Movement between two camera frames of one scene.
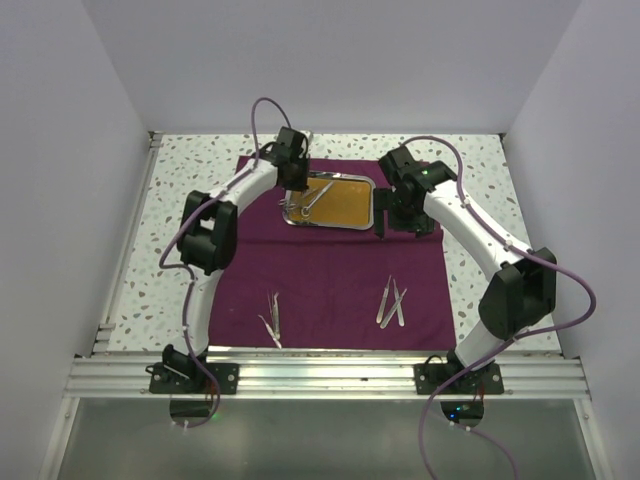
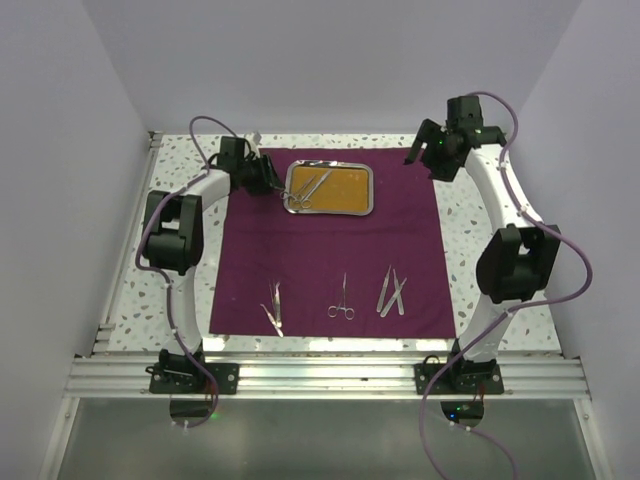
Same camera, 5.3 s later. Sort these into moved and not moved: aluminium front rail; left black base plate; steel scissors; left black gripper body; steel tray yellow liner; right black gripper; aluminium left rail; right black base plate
Moved: steel scissors; right black gripper; left black gripper body; steel tray yellow liner
Not moved: right black base plate; aluminium front rail; left black base plate; aluminium left rail
